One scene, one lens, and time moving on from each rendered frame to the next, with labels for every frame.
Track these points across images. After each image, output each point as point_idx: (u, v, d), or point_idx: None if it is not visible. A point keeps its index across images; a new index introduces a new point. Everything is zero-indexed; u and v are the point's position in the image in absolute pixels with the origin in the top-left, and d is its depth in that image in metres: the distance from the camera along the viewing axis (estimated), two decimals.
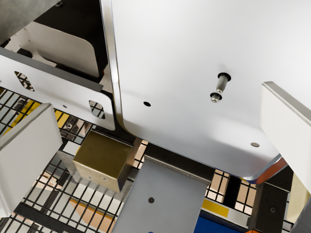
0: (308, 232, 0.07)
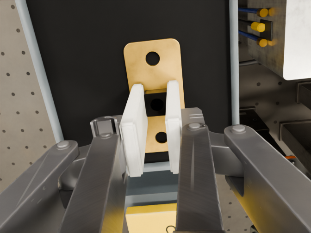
0: (189, 211, 0.08)
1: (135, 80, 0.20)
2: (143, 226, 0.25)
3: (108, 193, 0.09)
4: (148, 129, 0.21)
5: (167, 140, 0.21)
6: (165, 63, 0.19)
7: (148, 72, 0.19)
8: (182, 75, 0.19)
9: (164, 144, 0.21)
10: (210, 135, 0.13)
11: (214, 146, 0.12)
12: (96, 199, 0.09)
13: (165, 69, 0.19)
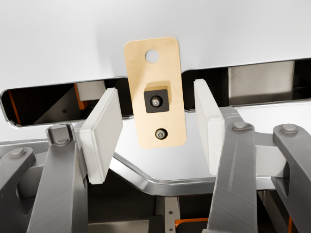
0: (223, 212, 0.07)
1: (135, 78, 0.20)
2: None
3: (73, 197, 0.09)
4: (148, 126, 0.22)
5: (167, 136, 0.22)
6: (164, 60, 0.20)
7: (147, 70, 0.20)
8: (180, 72, 0.20)
9: (164, 141, 0.22)
10: (255, 134, 0.12)
11: (264, 146, 0.11)
12: (61, 205, 0.09)
13: (164, 67, 0.20)
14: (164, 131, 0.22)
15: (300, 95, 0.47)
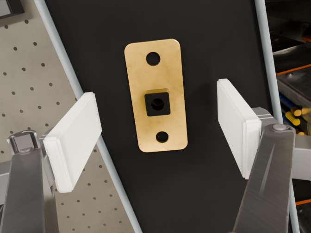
0: (251, 216, 0.07)
1: None
2: None
3: (44, 204, 0.09)
4: None
5: None
6: None
7: None
8: None
9: None
10: (294, 137, 0.12)
11: (307, 149, 0.11)
12: (32, 212, 0.08)
13: None
14: None
15: None
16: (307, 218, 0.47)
